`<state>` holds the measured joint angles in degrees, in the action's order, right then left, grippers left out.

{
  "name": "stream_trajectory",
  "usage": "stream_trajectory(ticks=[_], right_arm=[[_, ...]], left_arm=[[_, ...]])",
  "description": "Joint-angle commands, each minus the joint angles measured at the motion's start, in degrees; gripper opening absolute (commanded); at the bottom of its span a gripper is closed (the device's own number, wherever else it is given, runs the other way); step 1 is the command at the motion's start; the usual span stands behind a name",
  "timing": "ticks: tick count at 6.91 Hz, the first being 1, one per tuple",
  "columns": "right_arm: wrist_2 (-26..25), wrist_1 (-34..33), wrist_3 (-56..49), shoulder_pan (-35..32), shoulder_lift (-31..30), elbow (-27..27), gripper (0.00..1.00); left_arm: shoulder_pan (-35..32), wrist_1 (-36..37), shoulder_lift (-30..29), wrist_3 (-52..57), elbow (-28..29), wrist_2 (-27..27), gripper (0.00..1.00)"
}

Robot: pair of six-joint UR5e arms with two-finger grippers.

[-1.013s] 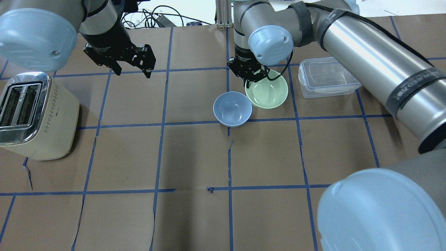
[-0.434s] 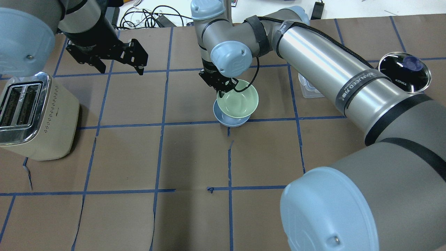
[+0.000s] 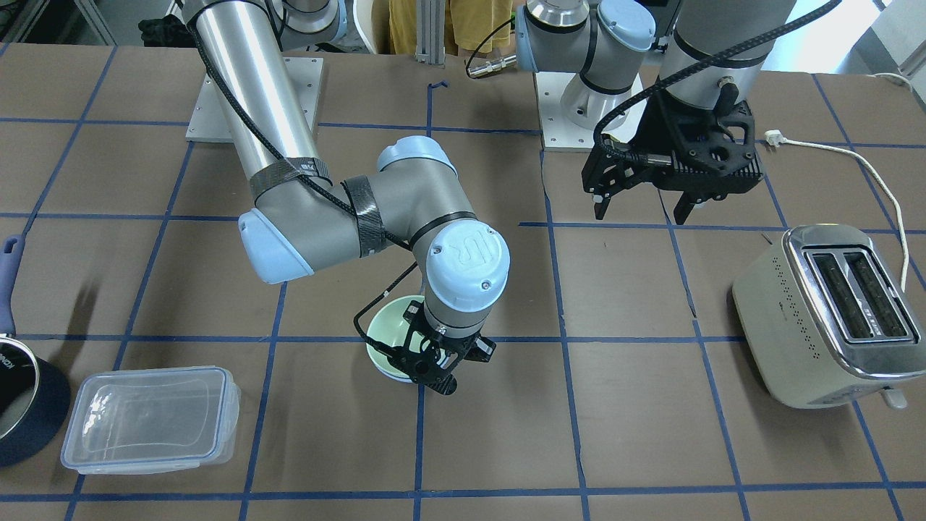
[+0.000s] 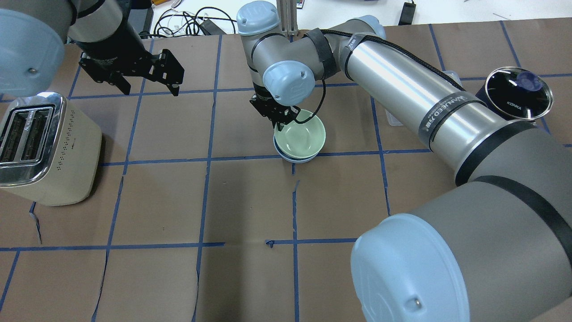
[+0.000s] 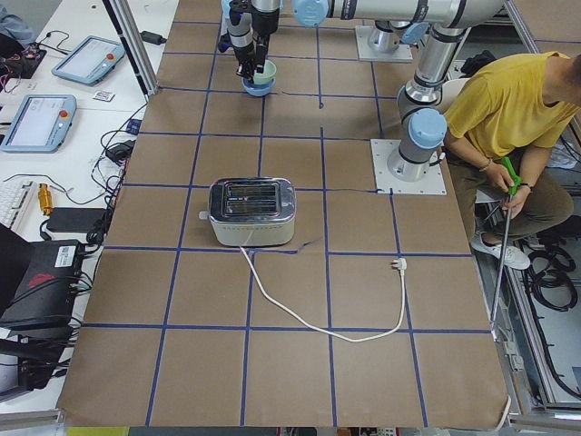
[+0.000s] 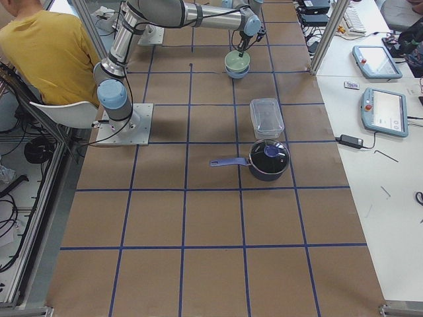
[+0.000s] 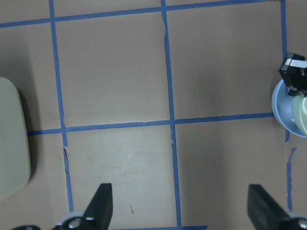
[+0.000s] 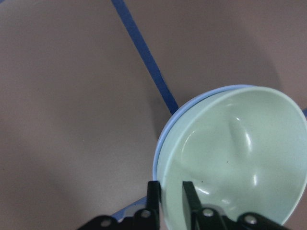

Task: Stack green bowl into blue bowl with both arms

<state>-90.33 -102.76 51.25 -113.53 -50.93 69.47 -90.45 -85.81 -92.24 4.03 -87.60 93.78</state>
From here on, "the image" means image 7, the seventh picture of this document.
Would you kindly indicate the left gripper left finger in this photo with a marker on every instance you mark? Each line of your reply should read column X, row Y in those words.
column 97, row 215

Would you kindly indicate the cream chrome toaster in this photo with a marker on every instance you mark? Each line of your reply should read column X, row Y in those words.
column 15, row 166

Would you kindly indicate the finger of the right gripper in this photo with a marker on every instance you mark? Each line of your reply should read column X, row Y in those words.
column 294, row 74

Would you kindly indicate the blue bowl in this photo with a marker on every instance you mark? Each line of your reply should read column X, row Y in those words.
column 282, row 109

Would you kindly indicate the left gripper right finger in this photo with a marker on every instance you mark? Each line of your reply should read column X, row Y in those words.
column 266, row 214

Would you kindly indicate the green bowl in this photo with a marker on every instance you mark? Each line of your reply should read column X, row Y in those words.
column 299, row 112

